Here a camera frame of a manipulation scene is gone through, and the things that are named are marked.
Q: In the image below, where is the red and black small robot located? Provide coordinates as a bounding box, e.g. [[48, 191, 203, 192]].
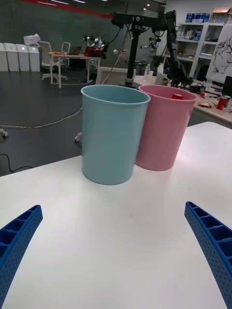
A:
[[82, 34, 109, 59]]

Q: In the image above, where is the white waste cabinet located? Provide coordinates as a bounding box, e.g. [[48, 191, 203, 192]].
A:
[[27, 45, 41, 73], [3, 42, 20, 72], [0, 42, 7, 72], [15, 43, 31, 72]]

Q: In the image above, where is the white shelf unit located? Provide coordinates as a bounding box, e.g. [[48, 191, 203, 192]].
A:
[[176, 21, 232, 84]]

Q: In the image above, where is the black monitor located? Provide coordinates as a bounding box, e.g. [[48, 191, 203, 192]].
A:
[[221, 75, 232, 97]]

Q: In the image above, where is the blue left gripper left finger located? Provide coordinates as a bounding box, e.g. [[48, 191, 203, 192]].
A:
[[0, 204, 44, 309]]

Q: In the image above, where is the whiteboard with black drawing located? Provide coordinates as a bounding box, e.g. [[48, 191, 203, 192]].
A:
[[208, 24, 232, 84]]

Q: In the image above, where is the black tripod stand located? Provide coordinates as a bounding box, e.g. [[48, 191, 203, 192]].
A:
[[111, 11, 170, 89]]

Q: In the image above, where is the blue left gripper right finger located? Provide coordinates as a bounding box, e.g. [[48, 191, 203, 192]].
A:
[[184, 201, 232, 309]]

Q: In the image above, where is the pink plastic bin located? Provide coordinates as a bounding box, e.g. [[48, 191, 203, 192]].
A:
[[134, 84, 198, 172]]

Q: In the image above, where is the wooden workbench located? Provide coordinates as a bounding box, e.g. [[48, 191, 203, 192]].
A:
[[133, 75, 232, 130]]

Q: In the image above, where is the pale floor cable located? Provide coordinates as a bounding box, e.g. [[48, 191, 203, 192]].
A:
[[0, 107, 84, 129]]

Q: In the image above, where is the pale blue plastic bin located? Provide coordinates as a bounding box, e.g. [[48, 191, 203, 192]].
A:
[[80, 84, 151, 186]]

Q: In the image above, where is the white desk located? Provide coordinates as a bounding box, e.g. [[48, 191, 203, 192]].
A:
[[47, 51, 103, 90]]

